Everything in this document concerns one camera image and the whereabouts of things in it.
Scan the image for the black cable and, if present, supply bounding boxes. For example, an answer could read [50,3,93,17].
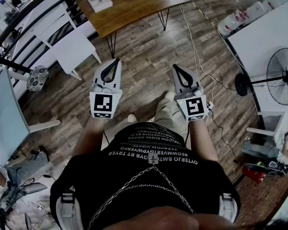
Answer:
[200,73,240,164]

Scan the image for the wooden table with black legs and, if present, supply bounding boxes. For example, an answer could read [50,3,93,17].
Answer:
[76,0,191,59]

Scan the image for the person's left forearm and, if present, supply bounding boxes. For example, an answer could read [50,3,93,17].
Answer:
[73,117,106,158]

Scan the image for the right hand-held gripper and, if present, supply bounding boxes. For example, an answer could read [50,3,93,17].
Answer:
[171,64,211,123]

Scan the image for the person's head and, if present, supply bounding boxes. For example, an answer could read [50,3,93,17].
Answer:
[109,205,233,230]

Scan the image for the white cable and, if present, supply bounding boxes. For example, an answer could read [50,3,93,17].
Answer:
[179,4,217,105]

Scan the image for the red bag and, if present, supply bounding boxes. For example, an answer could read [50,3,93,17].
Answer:
[241,167,266,184]

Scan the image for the person's beige trousers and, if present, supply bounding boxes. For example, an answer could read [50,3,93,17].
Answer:
[153,97,184,130]

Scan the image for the white left shoulder strap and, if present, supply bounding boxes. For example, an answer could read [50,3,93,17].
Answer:
[55,188,78,230]

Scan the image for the white picture book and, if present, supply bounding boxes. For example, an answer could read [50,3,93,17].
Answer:
[85,0,114,13]

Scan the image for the glass-top white desk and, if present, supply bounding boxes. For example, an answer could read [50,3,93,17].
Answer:
[0,67,62,167]

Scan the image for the white shoulder strap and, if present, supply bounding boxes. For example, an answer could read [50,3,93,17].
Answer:
[218,192,239,223]
[55,188,78,230]

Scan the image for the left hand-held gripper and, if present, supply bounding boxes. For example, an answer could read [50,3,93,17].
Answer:
[89,58,123,120]

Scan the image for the person's black printed shirt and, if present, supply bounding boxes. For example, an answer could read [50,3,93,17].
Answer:
[49,122,241,230]

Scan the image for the group of clear water jugs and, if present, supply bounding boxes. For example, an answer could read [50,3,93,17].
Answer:
[216,8,250,38]

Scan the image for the person's right forearm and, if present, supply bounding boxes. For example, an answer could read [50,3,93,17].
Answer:
[188,118,219,163]

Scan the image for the silver chain necklace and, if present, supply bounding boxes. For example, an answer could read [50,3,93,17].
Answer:
[86,163,196,230]

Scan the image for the floral cushion stool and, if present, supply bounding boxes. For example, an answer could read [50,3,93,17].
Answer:
[26,65,50,92]

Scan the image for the white right shoulder strap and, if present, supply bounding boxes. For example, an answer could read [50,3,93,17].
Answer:
[218,192,239,223]

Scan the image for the black standing fan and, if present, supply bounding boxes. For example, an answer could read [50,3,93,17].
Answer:
[234,47,288,106]

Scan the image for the dark railing with wooden handrail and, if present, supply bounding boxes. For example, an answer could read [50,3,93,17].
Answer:
[0,0,106,81]

